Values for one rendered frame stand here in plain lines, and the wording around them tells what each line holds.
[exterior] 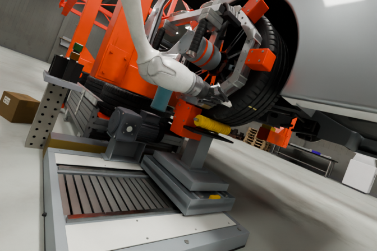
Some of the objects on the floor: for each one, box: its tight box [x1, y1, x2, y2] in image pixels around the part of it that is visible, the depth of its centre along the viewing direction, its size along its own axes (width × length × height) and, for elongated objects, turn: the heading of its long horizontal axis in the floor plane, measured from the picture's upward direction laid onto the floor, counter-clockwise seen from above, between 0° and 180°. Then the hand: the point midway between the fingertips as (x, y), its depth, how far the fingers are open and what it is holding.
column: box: [25, 82, 68, 150], centre depth 117 cm, size 10×10×42 cm
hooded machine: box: [342, 154, 377, 194], centre depth 671 cm, size 71×63×139 cm
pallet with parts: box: [227, 128, 245, 141], centre depth 1037 cm, size 93×134×48 cm
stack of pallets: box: [243, 127, 273, 152], centre depth 961 cm, size 115×79×82 cm
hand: (225, 102), depth 90 cm, fingers closed, pressing on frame
